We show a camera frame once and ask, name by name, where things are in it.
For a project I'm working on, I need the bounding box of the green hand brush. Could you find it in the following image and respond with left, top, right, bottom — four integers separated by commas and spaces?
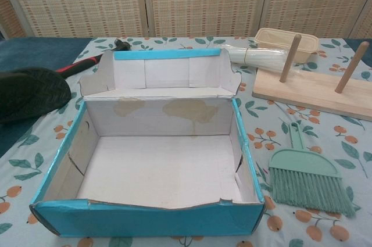
269, 121, 357, 217

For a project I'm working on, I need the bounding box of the beige rectangular tray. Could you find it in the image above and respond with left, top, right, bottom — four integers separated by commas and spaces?
255, 27, 320, 63

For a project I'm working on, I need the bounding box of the bamboo folding screen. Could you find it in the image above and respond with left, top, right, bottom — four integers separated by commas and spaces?
0, 0, 372, 40

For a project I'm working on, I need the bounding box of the blue cardboard shoe box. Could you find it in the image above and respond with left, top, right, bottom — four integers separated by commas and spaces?
28, 46, 266, 238

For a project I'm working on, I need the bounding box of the red black claw hammer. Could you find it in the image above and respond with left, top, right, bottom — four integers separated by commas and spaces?
55, 37, 133, 78

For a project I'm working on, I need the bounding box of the black shoe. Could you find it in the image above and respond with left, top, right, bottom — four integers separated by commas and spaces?
0, 66, 73, 124

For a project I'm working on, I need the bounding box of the floral tablecloth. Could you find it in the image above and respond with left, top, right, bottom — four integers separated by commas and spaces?
0, 36, 372, 247

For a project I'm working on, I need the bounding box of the wooden board with pegs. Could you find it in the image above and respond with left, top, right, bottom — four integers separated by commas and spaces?
252, 34, 372, 121

